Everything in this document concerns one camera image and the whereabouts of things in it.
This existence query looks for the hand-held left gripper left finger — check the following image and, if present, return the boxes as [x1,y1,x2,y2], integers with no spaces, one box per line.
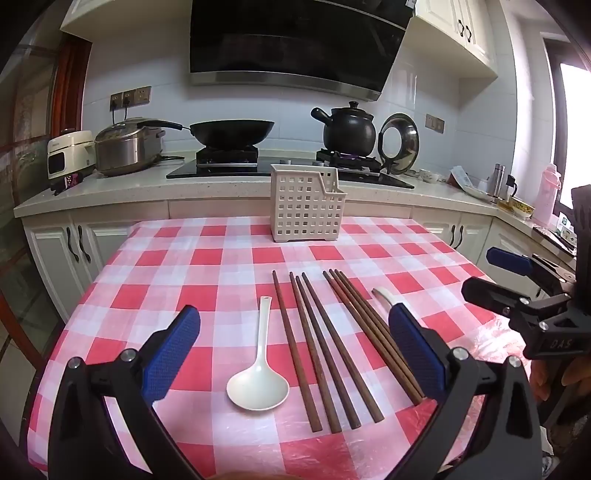
[48,305,204,480]

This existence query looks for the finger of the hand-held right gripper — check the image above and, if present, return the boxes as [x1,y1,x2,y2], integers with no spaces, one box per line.
[462,276,573,325]
[486,247,575,296]

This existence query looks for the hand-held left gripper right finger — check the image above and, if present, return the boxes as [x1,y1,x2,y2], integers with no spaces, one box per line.
[387,302,542,480]

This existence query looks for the white plastic spoon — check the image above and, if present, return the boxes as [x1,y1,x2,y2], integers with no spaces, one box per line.
[226,296,291,411]
[372,287,399,311]

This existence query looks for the set of wooden chopsticks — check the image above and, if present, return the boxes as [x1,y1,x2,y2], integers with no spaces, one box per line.
[271,269,426,435]

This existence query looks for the white perforated plastic basket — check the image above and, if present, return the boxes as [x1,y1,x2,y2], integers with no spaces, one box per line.
[270,164,346,243]

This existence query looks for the person's right hand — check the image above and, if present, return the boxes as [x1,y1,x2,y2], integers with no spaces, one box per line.
[529,358,560,403]

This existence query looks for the yellow green patterned bowl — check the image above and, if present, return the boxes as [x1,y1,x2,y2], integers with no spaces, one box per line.
[507,198,535,219]

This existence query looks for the stainless steel thermos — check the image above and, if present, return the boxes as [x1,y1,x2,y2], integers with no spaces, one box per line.
[490,163,506,204]

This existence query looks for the pink water bottle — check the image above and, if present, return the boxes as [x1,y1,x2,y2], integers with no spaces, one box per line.
[538,163,563,217]

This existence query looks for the red white checkered tablecloth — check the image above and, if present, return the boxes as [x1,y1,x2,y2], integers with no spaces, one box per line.
[25,216,522,480]

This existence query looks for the white plastic food bags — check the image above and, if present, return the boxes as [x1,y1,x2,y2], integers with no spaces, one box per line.
[449,165,490,197]

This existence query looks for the bright window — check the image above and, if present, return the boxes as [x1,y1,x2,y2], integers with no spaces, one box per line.
[545,41,591,213]

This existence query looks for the stainless steel pot lid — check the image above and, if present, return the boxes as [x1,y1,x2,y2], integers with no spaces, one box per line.
[379,113,421,176]

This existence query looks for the white stone kitchen counter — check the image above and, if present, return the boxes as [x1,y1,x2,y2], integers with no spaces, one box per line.
[14,152,578,241]

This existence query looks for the black lid rack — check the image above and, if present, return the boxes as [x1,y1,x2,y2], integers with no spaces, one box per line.
[376,131,398,175]

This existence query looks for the black glass gas hob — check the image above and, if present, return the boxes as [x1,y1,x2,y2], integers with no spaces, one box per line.
[166,147,416,190]

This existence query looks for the black pink patterned item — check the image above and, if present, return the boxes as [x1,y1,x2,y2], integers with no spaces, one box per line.
[51,174,84,195]

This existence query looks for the stainless steel rice cooker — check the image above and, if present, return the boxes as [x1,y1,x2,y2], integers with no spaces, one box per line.
[95,117,166,177]

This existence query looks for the black clay pot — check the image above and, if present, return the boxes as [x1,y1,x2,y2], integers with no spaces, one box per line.
[310,100,377,155]

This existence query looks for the white countertop cooker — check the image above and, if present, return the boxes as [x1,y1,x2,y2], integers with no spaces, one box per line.
[47,130,96,181]

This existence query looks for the black wok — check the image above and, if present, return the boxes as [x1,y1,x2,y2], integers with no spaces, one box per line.
[139,119,276,149]

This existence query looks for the wooden framed glass door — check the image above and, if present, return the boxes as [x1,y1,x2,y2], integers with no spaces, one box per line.
[0,34,93,324]

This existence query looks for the black range hood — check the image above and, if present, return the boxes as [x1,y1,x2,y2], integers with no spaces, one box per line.
[189,0,414,102]

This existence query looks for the white upper wall cabinet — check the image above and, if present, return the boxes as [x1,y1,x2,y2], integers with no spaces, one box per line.
[60,0,197,47]
[413,0,499,79]

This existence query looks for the triple wall socket panel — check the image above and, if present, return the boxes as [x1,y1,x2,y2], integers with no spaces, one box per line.
[110,87,151,110]

